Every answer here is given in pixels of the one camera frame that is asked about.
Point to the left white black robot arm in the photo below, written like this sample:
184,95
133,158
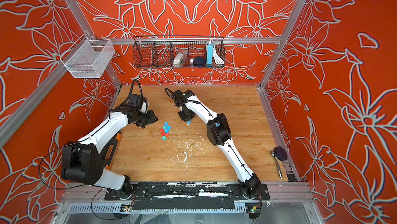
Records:
82,161

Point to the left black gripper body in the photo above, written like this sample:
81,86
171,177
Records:
144,118

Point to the cluster of coloured stamp caps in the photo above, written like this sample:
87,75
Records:
165,131

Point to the silver pouch in basket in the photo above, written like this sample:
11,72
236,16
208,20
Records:
180,59

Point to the white wire mesh basket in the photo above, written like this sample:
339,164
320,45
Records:
89,59

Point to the light blue box in basket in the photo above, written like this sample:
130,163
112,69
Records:
209,55

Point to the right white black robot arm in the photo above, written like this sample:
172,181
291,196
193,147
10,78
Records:
219,134

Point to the dark blue round pad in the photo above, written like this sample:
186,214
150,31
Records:
281,154

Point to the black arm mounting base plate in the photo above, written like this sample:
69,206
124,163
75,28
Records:
191,196

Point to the black wire wall basket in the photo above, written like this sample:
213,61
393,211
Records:
174,52

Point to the dark blue round object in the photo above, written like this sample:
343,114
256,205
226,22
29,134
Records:
199,62

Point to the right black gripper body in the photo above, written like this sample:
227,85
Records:
186,115

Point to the metal spoon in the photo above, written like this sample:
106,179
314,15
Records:
272,153

